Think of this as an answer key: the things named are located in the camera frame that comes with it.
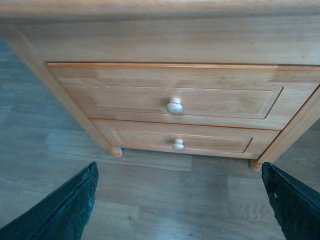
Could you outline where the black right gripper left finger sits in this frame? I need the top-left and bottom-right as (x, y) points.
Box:
(0, 162), (99, 240)

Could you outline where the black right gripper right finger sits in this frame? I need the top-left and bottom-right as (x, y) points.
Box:
(261, 162), (320, 240)

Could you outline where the wooden drawer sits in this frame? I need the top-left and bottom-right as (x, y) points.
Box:
(47, 62), (320, 130)
(92, 119), (279, 159)

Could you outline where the wooden nightstand cabinet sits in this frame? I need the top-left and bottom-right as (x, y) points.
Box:
(0, 0), (320, 171)

